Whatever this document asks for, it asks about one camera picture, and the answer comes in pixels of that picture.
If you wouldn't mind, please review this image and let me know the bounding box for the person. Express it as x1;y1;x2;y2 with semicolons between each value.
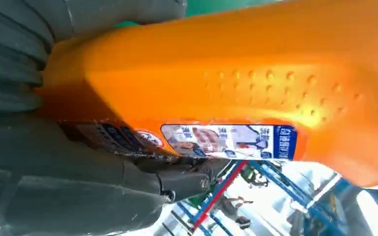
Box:
218;195;255;230

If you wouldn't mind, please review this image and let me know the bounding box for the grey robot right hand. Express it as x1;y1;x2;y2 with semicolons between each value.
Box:
0;0;233;236

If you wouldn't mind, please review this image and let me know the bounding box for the green table mat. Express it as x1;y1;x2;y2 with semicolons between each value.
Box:
113;0;276;29

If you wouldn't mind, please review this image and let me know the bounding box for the red metal bar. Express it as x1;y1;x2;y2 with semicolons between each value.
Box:
191;160;248;231

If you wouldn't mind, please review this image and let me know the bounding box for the blue metal frame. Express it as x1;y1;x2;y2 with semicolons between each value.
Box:
162;159;351;236

